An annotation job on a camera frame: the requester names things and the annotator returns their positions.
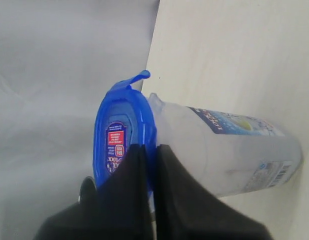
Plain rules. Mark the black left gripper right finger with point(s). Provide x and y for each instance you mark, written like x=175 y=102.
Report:
x=185 y=210

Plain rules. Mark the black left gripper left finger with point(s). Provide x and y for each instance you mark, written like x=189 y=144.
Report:
x=119 y=211

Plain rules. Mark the blue container lid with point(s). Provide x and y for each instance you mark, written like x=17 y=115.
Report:
x=124 y=118

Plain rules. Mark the stainless steel cup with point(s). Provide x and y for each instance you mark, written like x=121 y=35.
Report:
x=87 y=190

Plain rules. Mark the clear plastic tall container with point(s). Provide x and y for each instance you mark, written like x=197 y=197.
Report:
x=228 y=154

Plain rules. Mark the white backdrop curtain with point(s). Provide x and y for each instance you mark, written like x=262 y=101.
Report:
x=58 y=58

